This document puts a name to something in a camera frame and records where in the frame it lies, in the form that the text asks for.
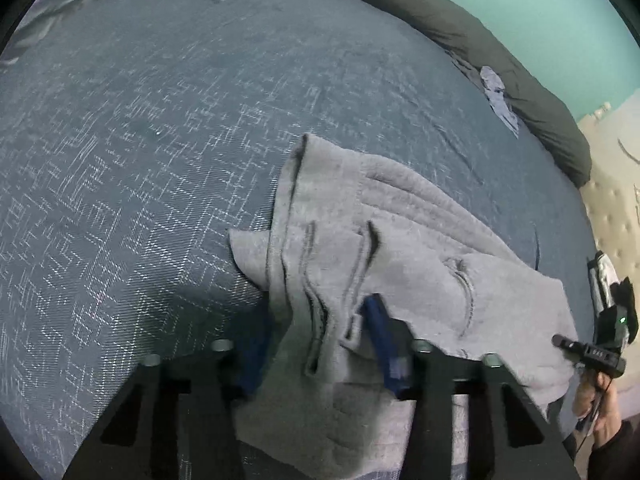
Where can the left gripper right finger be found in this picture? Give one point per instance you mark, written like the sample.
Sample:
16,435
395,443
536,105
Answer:
508,438

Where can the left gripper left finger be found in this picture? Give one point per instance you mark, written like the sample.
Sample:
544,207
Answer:
171,404

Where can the grey knit sweater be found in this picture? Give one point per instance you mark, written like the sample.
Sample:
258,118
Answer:
345,226

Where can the person's right hand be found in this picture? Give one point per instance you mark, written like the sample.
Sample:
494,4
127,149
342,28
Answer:
597,392

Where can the black folded garment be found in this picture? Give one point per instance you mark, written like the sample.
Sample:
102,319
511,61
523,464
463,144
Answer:
623,294

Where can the white folded garment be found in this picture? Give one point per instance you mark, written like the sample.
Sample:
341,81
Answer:
602,276

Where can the cream tufted headboard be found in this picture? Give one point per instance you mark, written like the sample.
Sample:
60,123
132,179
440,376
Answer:
611,196

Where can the dark grey rolled duvet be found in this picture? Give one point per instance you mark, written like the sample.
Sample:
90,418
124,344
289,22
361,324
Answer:
472,46

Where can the blue checked cloth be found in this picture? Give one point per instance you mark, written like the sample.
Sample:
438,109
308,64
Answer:
495,92

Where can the blue patterned bed sheet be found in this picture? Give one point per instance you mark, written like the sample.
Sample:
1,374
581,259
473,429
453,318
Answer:
139,132

